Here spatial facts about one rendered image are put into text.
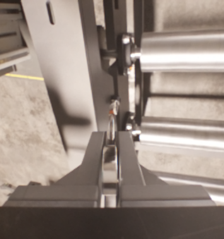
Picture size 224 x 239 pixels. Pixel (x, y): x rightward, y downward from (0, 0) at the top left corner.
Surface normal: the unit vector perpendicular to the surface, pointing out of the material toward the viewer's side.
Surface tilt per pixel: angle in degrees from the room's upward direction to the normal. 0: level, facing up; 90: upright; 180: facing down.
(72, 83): 0
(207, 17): 0
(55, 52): 0
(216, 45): 25
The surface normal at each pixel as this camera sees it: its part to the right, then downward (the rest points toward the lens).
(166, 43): -0.25, 0.00
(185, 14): -0.25, 0.52
